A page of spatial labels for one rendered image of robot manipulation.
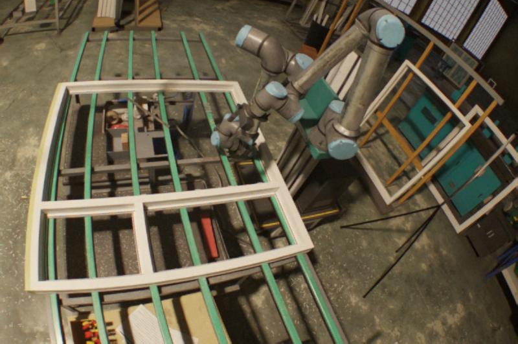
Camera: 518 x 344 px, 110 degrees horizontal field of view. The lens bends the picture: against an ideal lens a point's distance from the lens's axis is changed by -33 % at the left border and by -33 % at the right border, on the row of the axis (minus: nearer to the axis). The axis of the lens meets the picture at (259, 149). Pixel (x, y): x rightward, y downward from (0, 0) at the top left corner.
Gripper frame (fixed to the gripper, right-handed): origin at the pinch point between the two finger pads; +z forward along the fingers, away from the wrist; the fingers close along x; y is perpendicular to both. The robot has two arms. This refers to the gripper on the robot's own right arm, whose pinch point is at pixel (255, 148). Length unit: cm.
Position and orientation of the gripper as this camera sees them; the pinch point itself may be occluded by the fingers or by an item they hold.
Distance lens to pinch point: 183.2
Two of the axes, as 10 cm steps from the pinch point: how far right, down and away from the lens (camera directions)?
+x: -3.3, -7.5, 5.7
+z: 7.4, 1.8, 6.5
